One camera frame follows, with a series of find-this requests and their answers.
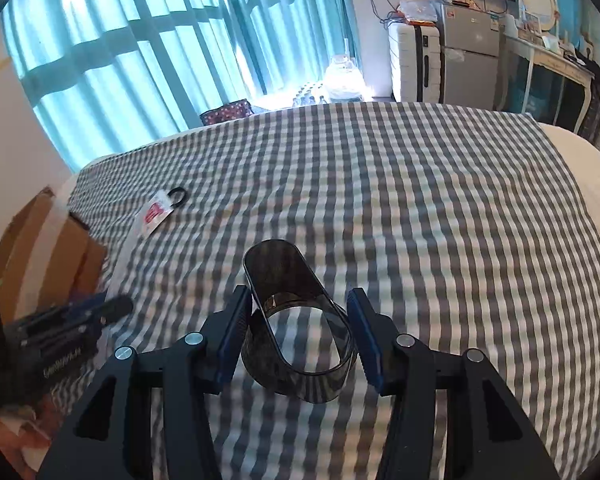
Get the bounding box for dark translucent oval container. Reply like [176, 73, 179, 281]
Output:
[242, 240, 357, 405]

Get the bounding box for blue bin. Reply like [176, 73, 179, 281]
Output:
[507, 60, 537, 113]

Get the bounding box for plastic bags on suitcase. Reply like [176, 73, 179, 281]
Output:
[395, 0, 441, 26]

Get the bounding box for white oval mirror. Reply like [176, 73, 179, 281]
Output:
[519, 0, 560, 31]

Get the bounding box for teal window curtain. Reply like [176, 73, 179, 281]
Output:
[0, 0, 361, 173]

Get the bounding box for black hair tie with tag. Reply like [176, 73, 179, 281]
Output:
[136, 186, 187, 238]

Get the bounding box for grey white checked cloth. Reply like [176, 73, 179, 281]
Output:
[45, 101, 600, 480]

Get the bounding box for pack of water bottles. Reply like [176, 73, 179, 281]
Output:
[291, 82, 328, 108]

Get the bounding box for white dressing table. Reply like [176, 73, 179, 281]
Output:
[497, 35, 596, 133]

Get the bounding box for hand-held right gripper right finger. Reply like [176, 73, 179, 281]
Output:
[346, 287, 563, 480]

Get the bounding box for clear large water jug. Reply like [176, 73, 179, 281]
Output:
[324, 52, 365, 103]

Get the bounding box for black bag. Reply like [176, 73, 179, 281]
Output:
[577, 55, 600, 143]

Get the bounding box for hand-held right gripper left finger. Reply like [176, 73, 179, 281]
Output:
[37, 285, 253, 480]

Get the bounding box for white suitcase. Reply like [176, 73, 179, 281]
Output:
[387, 22, 443, 103]

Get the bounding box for dark patterned bag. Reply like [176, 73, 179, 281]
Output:
[200, 101, 255, 128]

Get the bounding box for brown cardboard box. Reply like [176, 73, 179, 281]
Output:
[0, 186, 108, 321]

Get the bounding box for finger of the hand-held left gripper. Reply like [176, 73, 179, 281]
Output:
[10, 296, 106, 342]

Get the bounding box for silver small fridge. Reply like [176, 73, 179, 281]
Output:
[440, 2, 503, 108]

